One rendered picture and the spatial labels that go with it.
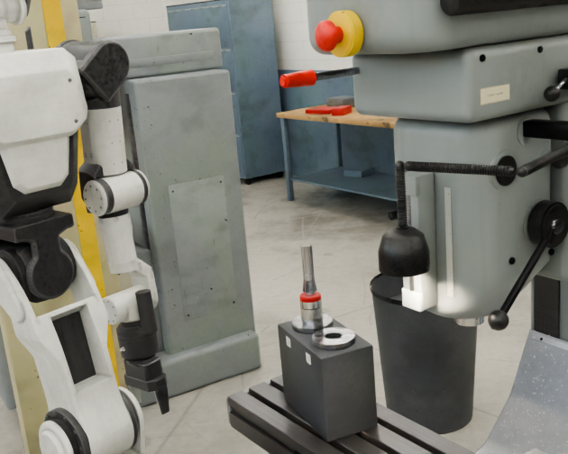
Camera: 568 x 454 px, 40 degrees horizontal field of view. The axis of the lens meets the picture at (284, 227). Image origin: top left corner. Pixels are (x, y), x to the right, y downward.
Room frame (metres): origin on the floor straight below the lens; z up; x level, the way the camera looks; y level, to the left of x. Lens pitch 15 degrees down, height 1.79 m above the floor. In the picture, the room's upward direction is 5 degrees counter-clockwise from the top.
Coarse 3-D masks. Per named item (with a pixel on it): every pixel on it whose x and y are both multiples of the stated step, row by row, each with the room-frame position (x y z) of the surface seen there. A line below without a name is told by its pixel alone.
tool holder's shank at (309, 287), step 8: (304, 248) 1.56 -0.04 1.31; (304, 256) 1.56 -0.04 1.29; (312, 256) 1.57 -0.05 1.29; (304, 264) 1.56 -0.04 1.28; (312, 264) 1.57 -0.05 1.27; (304, 272) 1.57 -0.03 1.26; (312, 272) 1.56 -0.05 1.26; (304, 280) 1.57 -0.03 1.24; (312, 280) 1.56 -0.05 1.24; (304, 288) 1.56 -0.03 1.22; (312, 288) 1.56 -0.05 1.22
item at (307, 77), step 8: (296, 72) 1.12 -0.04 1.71; (304, 72) 1.13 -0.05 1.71; (312, 72) 1.13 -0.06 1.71; (320, 72) 1.15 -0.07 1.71; (328, 72) 1.15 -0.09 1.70; (336, 72) 1.16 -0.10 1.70; (344, 72) 1.17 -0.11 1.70; (352, 72) 1.18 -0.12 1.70; (280, 80) 1.11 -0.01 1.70; (288, 80) 1.11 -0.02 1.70; (296, 80) 1.11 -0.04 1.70; (304, 80) 1.12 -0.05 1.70; (312, 80) 1.13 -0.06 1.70
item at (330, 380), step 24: (288, 336) 1.55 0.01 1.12; (312, 336) 1.49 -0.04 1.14; (336, 336) 1.50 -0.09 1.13; (288, 360) 1.56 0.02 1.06; (312, 360) 1.44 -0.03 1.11; (336, 360) 1.42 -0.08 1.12; (360, 360) 1.44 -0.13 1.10; (288, 384) 1.57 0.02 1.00; (312, 384) 1.45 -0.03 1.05; (336, 384) 1.41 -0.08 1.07; (360, 384) 1.43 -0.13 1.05; (312, 408) 1.46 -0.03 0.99; (336, 408) 1.41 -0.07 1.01; (360, 408) 1.43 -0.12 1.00; (336, 432) 1.41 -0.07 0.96
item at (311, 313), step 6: (300, 306) 1.57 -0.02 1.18; (306, 306) 1.55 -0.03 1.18; (312, 306) 1.55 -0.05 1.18; (318, 306) 1.56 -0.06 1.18; (306, 312) 1.55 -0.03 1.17; (312, 312) 1.55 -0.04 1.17; (318, 312) 1.55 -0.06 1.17; (306, 318) 1.55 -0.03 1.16; (312, 318) 1.55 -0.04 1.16; (318, 318) 1.55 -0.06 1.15
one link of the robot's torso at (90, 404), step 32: (0, 288) 1.43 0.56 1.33; (96, 288) 1.50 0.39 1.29; (32, 320) 1.38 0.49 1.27; (64, 320) 1.46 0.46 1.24; (96, 320) 1.46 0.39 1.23; (32, 352) 1.43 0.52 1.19; (64, 352) 1.43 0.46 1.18; (96, 352) 1.46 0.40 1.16; (64, 384) 1.38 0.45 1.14; (96, 384) 1.40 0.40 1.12; (64, 416) 1.36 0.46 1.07; (96, 416) 1.38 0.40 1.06; (128, 416) 1.41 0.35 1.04; (96, 448) 1.35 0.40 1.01; (128, 448) 1.42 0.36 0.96
